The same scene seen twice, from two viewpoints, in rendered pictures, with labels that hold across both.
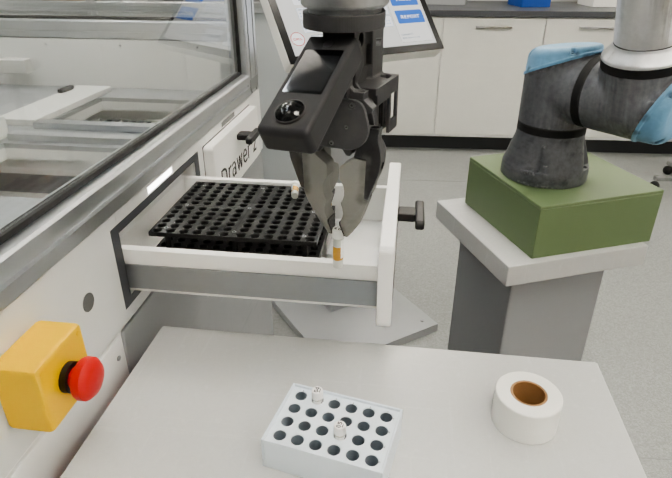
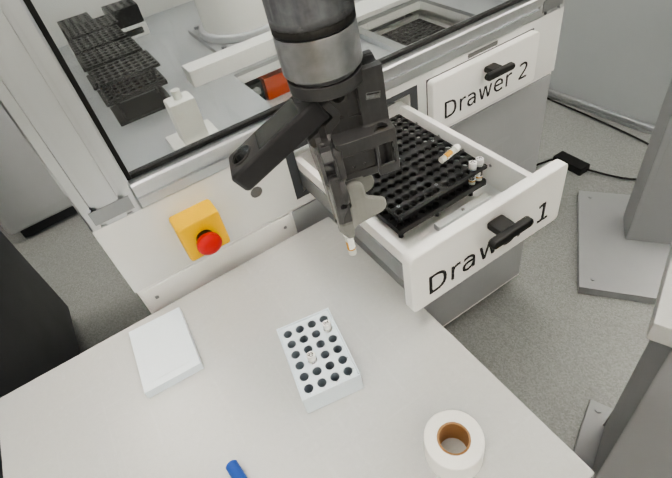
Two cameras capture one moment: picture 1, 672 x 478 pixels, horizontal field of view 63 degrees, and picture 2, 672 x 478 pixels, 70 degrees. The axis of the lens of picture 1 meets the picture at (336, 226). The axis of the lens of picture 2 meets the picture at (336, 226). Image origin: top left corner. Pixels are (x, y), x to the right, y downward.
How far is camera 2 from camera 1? 0.47 m
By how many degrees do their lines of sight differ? 49
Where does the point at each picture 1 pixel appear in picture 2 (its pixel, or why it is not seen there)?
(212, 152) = (432, 87)
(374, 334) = (653, 283)
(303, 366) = (367, 297)
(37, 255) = (211, 162)
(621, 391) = not seen: outside the picture
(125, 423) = (256, 270)
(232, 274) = not seen: hidden behind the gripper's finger
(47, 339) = (197, 214)
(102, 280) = (272, 180)
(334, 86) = (272, 145)
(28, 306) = (200, 190)
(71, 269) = not seen: hidden behind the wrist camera
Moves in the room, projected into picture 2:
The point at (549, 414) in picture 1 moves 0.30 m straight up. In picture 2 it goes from (443, 465) to (443, 303)
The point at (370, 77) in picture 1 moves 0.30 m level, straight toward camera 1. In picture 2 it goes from (361, 125) to (62, 292)
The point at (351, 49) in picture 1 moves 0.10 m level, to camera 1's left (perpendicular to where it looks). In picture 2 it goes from (303, 113) to (247, 84)
